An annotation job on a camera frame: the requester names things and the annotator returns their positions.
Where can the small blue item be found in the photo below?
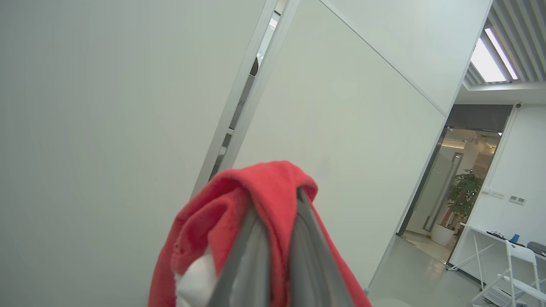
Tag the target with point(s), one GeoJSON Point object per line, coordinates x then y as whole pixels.
{"type": "Point", "coordinates": [515, 238]}

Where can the white table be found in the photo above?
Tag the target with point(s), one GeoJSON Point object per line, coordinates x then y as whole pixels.
{"type": "Point", "coordinates": [477, 232]}

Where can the white wall socket strip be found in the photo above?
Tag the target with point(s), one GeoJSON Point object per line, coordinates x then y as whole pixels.
{"type": "Point", "coordinates": [494, 192]}

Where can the white plant pot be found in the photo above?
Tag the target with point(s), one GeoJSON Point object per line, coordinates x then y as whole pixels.
{"type": "Point", "coordinates": [442, 234]}

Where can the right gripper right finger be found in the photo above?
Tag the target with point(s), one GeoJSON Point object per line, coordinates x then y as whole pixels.
{"type": "Point", "coordinates": [311, 264]}

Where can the white folding chair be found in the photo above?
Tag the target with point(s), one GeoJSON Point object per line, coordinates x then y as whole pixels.
{"type": "Point", "coordinates": [518, 252]}

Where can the dark framed glass door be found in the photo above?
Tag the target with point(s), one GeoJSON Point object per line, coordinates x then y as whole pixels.
{"type": "Point", "coordinates": [431, 192]}

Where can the white wall switch panel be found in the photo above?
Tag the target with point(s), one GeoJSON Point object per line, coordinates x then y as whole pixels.
{"type": "Point", "coordinates": [517, 199]}

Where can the grey double partition post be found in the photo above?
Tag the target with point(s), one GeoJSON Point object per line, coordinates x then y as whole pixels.
{"type": "Point", "coordinates": [271, 55]}

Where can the grey item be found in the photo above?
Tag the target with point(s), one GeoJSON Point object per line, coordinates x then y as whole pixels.
{"type": "Point", "coordinates": [537, 248]}

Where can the red and white garment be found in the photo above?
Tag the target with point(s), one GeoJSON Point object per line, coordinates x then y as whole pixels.
{"type": "Point", "coordinates": [264, 183]}

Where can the black item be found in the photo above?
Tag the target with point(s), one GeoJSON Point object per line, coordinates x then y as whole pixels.
{"type": "Point", "coordinates": [495, 234]}

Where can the rectangular ceiling light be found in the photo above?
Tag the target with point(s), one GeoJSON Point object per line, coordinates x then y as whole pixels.
{"type": "Point", "coordinates": [486, 64]}

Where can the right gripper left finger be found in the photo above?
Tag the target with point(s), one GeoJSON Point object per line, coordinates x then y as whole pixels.
{"type": "Point", "coordinates": [249, 264]}

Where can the green potted plant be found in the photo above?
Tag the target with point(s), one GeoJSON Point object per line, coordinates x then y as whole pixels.
{"type": "Point", "coordinates": [465, 192]}

